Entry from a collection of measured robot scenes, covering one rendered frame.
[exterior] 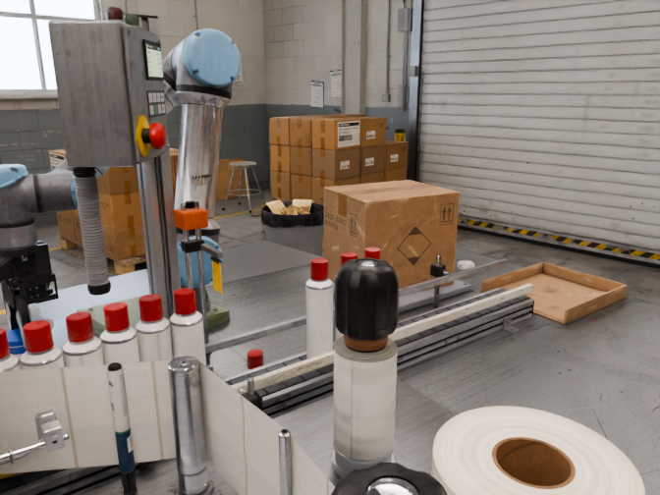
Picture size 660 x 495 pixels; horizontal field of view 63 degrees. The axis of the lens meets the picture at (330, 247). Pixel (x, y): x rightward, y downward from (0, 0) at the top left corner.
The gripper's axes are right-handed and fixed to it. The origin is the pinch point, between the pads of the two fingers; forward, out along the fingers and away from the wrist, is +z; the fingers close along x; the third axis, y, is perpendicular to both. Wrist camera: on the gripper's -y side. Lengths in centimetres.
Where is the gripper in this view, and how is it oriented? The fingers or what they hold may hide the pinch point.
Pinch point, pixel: (21, 343)
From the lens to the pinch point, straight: 126.2
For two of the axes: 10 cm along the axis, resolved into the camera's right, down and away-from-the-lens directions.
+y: 7.0, -2.0, 6.8
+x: -7.1, -2.0, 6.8
